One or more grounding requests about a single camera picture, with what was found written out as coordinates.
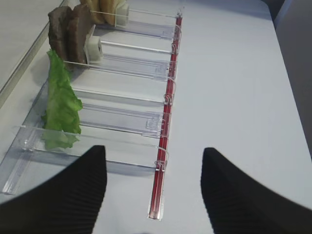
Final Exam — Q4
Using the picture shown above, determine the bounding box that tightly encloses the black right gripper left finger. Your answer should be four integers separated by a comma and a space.
0, 145, 107, 234

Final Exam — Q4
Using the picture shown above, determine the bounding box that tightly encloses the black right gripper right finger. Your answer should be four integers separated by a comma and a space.
200, 147, 312, 234

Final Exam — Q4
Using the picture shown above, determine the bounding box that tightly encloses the green lettuce leaf in rack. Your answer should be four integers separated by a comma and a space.
41, 49, 83, 150

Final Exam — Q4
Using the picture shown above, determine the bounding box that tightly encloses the white spring pusher near patties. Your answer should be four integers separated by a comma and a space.
83, 24, 103, 64

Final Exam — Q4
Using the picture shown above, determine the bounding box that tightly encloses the right brown meat patty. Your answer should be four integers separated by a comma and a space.
67, 4, 93, 64

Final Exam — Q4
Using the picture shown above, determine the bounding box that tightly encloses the brown meat patty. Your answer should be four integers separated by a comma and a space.
48, 6, 72, 61
67, 4, 93, 64

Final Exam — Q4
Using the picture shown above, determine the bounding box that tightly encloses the left brown meat patty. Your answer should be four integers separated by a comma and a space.
48, 6, 72, 61

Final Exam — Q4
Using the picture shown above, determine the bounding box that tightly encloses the clear acrylic right rack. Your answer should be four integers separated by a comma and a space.
0, 1, 184, 195

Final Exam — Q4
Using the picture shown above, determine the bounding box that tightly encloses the white metal tray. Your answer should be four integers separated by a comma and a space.
0, 0, 68, 106

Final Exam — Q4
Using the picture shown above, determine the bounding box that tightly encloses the left golden bun half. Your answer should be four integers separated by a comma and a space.
80, 0, 104, 24

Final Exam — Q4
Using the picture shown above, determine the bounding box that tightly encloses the golden bun half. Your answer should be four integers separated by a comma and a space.
80, 0, 104, 24
99, 0, 125, 26

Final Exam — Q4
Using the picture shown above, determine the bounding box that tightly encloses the white spring pusher near buns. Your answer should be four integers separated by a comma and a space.
115, 0, 129, 27

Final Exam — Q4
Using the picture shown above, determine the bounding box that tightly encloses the right golden bun half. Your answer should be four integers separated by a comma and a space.
99, 0, 125, 26

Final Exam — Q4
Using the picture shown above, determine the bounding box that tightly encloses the red rack rail strip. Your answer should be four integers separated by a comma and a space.
148, 14, 182, 220

